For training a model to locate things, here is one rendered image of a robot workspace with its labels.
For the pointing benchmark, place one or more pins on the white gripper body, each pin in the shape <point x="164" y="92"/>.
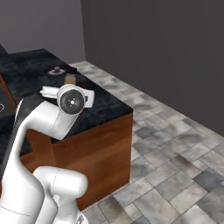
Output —
<point x="49" y="91"/>

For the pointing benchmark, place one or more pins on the dark cupcake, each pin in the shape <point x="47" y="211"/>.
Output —
<point x="57" y="69"/>

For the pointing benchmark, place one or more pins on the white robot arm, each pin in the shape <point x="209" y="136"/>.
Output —
<point x="20" y="186"/>

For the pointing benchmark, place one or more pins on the wooden island with black top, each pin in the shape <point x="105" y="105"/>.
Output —
<point x="102" y="145"/>

